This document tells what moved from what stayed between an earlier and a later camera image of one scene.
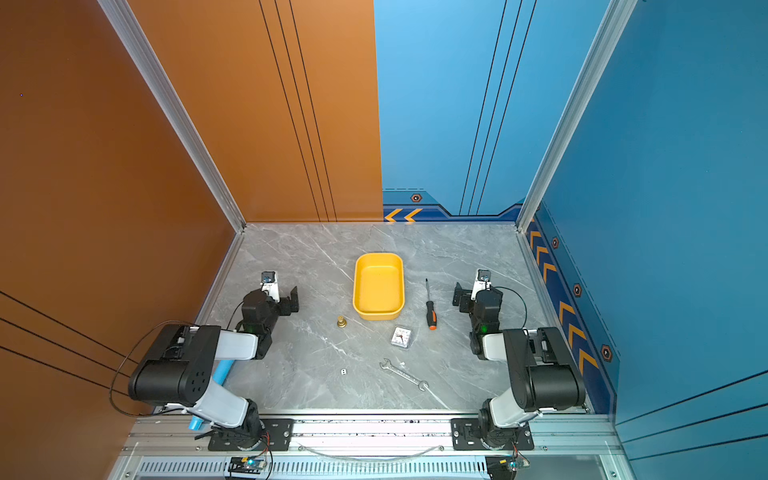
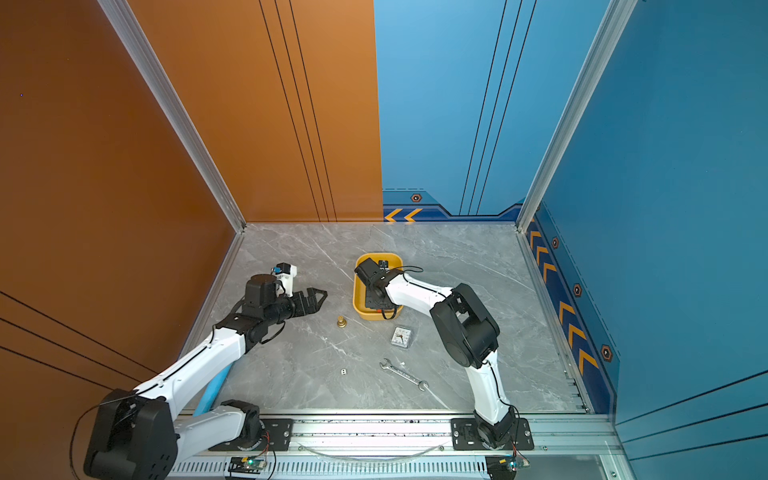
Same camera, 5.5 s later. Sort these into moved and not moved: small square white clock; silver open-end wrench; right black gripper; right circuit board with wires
Moved: right black gripper
Not moved: silver open-end wrench; right circuit board with wires; small square white clock
